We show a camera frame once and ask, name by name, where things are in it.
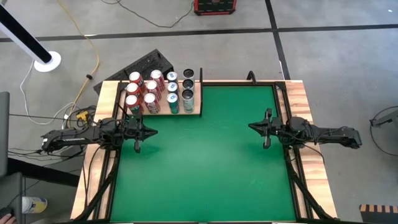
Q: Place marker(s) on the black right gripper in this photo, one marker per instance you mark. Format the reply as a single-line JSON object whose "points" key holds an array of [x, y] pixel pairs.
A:
{"points": [[276, 129]]}

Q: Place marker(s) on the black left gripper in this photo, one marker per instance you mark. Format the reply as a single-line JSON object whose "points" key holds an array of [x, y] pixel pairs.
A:
{"points": [[134, 130]]}

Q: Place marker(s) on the red Coca-Cola can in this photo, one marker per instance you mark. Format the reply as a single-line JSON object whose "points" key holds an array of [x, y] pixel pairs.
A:
{"points": [[151, 85], [150, 98], [156, 74]]}

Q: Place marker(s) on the red Fanta soda can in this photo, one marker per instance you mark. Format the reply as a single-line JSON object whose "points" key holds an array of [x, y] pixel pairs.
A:
{"points": [[135, 76], [131, 100], [133, 88]]}

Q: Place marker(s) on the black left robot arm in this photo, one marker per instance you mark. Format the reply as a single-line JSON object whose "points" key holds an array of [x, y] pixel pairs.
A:
{"points": [[77, 137]]}

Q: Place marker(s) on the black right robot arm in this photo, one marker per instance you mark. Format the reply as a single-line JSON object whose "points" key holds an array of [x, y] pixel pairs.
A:
{"points": [[326, 133]]}

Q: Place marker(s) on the wooden tray board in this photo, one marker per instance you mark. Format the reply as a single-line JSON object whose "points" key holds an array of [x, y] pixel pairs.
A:
{"points": [[197, 107]]}

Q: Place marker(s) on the yellow power plug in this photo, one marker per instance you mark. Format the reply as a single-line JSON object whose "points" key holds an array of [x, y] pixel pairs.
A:
{"points": [[82, 115]]}

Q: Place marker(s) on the black perforated box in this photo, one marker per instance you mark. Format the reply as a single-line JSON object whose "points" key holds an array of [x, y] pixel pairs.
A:
{"points": [[146, 63]]}

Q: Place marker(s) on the green table mat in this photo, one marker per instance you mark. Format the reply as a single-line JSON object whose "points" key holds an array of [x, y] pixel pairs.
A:
{"points": [[205, 180]]}

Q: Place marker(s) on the black desk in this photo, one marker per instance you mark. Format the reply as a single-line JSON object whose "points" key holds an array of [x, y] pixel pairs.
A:
{"points": [[46, 174]]}

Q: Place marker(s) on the black white pole stand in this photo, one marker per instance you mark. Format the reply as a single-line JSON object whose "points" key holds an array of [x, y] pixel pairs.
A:
{"points": [[47, 65]]}

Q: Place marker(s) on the grey metal stand leg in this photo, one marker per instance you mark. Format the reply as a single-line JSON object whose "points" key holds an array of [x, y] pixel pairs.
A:
{"points": [[388, 119]]}

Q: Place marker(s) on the red black crate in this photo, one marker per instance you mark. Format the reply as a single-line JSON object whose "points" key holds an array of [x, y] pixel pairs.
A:
{"points": [[214, 6]]}

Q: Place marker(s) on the white yellow canister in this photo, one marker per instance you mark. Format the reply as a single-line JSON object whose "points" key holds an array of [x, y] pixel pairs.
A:
{"points": [[34, 205]]}

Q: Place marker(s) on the grey cabinet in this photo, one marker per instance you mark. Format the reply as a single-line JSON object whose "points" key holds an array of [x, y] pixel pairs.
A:
{"points": [[3, 133]]}

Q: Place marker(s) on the person's hand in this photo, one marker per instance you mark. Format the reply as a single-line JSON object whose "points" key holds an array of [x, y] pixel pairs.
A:
{"points": [[7, 219]]}

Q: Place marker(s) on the black aluminium table frame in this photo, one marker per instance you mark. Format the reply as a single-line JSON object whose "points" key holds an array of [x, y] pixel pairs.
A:
{"points": [[298, 186]]}

